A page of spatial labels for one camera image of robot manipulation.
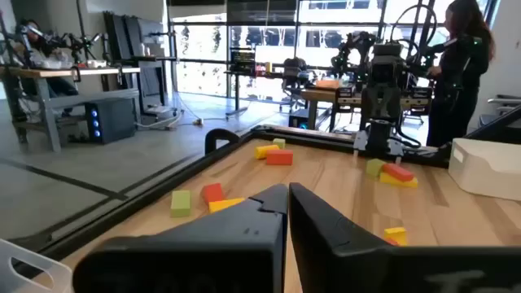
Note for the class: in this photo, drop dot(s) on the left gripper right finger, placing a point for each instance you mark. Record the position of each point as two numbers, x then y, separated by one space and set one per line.
346 264

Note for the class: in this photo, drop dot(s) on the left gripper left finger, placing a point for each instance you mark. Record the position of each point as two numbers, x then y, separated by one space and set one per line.
228 252

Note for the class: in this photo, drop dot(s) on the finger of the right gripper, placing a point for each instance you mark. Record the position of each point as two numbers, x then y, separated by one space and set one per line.
372 103
390 103

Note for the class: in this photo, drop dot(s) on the red wooden block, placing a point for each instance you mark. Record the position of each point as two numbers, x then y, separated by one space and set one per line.
398 172
392 242
212 192
279 157

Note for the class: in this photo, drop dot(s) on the long yellow wooden block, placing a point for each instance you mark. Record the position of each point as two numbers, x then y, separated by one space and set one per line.
395 234
403 183

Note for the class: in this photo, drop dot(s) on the green wooden block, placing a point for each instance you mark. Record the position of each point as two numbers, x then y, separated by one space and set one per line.
373 167
279 143
180 203

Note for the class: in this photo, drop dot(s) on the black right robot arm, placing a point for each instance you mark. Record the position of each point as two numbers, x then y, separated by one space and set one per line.
379 138

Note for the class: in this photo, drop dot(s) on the black background robot arms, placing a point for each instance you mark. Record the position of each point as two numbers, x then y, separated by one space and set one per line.
354 53

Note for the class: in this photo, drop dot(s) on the orange object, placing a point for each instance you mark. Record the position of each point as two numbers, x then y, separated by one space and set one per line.
327 84

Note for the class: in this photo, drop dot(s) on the wooden background workbench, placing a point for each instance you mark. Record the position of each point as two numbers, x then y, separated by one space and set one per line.
321 96

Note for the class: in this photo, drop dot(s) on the person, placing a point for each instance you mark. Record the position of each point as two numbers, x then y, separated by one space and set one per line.
456 81
45 53

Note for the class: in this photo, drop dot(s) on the small black computer tower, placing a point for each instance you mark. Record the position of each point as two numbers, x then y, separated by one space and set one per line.
299 120

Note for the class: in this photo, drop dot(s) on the black office chair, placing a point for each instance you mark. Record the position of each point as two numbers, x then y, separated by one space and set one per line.
294 71

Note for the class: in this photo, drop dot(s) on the yellow can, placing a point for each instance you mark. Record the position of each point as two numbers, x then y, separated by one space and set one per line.
268 67

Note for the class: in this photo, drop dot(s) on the grey chair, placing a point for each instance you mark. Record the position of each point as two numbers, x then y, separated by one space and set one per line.
504 101

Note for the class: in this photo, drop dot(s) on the black curved hook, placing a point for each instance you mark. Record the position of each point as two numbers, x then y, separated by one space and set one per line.
211 138

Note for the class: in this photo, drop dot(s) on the white plastic bin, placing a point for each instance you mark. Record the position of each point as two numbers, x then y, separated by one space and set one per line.
484 171

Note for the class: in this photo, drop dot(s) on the black desk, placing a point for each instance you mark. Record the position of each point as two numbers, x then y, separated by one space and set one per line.
237 93

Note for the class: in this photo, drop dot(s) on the black desk monitor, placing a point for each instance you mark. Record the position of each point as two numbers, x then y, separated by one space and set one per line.
242 61

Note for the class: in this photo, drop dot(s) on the black tower blue lights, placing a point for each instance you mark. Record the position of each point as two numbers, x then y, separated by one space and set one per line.
114 120

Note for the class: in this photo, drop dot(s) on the clear plastic bin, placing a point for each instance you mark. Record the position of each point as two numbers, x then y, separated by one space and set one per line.
24 276

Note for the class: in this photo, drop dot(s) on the black display panel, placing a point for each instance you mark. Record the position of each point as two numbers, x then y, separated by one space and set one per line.
122 36

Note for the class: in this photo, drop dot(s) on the wooden workbench grey legs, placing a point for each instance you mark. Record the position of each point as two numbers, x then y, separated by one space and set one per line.
49 73

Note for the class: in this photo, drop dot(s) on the black bench robot arms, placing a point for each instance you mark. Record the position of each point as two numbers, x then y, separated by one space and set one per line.
73 42

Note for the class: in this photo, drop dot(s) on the black aluminium table frame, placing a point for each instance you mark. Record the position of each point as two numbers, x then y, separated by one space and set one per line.
309 136

